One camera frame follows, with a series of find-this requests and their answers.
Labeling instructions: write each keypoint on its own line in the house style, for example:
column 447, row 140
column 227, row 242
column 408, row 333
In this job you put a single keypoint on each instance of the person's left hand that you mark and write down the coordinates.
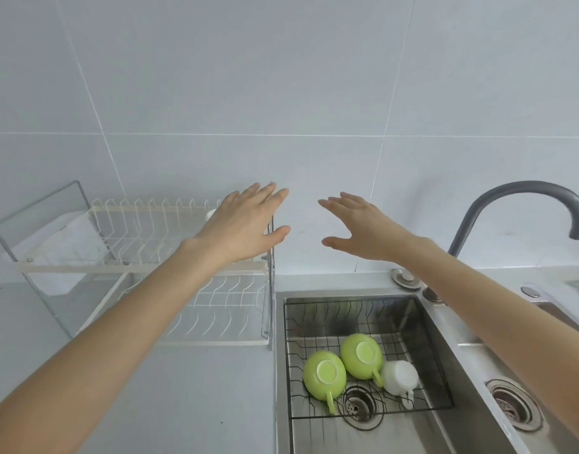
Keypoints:
column 239, row 226

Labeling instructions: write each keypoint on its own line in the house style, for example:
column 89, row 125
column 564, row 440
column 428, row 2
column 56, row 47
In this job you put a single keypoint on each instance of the person's right hand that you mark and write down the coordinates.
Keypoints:
column 372, row 231

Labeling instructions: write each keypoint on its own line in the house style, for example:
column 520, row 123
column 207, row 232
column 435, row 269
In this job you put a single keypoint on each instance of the person's left thumb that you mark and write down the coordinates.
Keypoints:
column 277, row 234

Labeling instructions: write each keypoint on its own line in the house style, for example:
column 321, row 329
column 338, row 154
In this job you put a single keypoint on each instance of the person's right thumb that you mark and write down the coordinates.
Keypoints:
column 335, row 242

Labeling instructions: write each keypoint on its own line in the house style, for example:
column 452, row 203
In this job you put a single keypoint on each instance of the person's right middle finger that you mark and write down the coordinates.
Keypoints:
column 340, row 204

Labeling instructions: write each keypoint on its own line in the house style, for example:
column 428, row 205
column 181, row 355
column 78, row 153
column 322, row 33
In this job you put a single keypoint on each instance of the person's left middle finger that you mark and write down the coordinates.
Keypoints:
column 264, row 192

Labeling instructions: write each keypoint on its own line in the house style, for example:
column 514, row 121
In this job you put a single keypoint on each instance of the person's right forearm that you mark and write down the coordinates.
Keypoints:
column 502, row 316

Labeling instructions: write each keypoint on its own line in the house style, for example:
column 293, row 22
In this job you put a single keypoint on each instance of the person's left forearm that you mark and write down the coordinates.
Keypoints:
column 114, row 321

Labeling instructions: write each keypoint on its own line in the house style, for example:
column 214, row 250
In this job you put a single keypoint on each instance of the round metal sink cap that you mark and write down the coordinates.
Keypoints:
column 405, row 277
column 530, row 291

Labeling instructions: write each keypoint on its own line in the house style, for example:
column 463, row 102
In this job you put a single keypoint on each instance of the green cup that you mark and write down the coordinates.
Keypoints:
column 323, row 375
column 361, row 356

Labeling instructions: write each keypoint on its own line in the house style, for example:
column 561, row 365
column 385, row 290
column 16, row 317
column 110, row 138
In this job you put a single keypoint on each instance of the white cup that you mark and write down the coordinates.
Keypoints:
column 399, row 377

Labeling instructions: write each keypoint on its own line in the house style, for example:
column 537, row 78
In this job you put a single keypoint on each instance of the stainless steel sink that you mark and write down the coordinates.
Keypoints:
column 441, row 354

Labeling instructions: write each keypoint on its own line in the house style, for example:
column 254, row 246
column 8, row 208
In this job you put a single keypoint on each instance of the round metal drain strainer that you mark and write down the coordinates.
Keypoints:
column 362, row 407
column 514, row 405

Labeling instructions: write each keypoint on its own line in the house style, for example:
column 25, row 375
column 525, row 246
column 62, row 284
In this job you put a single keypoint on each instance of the grey curved faucet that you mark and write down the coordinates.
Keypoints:
column 516, row 188

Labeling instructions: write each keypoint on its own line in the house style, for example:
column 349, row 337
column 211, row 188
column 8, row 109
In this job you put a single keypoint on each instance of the white plastic rack tray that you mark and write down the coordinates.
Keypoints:
column 57, row 250

